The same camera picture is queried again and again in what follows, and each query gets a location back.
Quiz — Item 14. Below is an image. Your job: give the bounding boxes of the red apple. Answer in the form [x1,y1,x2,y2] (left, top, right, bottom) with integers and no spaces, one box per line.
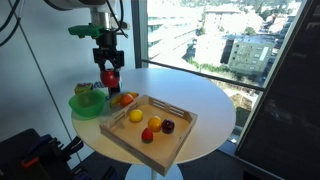
[100,69,119,88]

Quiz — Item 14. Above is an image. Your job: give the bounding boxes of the round white table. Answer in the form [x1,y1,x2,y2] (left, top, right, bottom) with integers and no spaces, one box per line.
[72,68,236,180]

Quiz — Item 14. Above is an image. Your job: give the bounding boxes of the yellow orange bell pepper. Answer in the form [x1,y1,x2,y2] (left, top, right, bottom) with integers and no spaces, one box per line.
[148,116,162,132]

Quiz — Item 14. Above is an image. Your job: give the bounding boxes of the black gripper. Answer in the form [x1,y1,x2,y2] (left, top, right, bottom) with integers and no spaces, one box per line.
[93,31,124,71]

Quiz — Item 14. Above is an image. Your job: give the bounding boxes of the wooden tray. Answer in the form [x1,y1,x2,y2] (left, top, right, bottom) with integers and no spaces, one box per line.
[100,95,197,176]

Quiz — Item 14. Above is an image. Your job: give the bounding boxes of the colourful soft cube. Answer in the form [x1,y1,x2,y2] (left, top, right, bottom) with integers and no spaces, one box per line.
[74,83,92,94]

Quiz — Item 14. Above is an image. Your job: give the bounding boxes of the orange fruit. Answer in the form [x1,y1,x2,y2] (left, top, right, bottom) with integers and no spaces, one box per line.
[120,94,134,107]

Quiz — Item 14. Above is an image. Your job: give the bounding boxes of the small red tomato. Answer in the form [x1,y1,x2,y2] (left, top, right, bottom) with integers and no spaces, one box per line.
[141,128,153,143]

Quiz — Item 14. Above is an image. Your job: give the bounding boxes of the window handrail bar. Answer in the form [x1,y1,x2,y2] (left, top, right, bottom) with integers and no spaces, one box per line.
[141,59,265,91]

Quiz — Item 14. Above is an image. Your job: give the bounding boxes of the yellow lemon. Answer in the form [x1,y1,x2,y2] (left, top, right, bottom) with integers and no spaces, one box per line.
[129,109,143,123]

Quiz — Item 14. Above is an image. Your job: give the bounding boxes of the green plastic bowl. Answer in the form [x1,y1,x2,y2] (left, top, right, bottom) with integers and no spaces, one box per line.
[69,90,105,118]

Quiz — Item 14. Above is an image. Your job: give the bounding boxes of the yellow banana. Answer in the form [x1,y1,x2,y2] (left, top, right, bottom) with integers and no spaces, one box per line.
[109,92,139,107]

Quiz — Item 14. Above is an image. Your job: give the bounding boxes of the black white patterned cube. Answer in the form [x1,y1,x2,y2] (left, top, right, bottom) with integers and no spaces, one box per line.
[93,81,105,89]

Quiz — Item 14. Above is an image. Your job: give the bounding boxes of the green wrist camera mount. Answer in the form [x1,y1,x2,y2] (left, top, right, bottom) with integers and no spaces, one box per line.
[68,24,105,38]

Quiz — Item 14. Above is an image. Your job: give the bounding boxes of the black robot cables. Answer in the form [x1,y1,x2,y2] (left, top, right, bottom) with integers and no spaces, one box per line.
[0,0,129,48]

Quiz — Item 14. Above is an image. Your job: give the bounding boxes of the dark purple plum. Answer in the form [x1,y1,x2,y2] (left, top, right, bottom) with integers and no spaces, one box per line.
[162,119,175,134]

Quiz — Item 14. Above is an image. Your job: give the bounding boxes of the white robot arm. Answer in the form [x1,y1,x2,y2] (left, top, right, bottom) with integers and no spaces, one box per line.
[44,0,129,72]

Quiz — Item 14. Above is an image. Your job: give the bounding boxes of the black equipment bag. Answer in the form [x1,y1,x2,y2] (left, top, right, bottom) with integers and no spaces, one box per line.
[0,129,93,180]

